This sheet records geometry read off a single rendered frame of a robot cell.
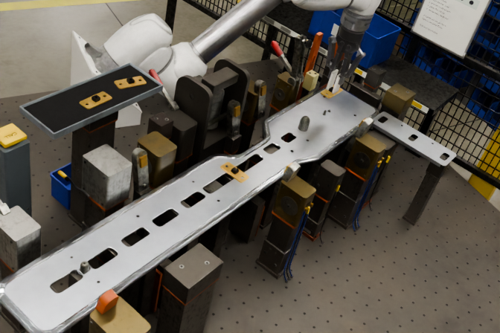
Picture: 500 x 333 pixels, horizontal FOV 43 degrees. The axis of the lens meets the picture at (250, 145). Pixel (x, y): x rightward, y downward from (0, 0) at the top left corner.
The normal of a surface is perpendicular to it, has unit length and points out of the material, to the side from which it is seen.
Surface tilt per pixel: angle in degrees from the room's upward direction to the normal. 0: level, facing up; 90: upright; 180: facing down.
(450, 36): 90
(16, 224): 0
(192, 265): 0
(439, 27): 90
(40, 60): 0
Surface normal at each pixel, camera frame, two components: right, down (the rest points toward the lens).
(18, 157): 0.75, 0.52
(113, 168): 0.19, -0.76
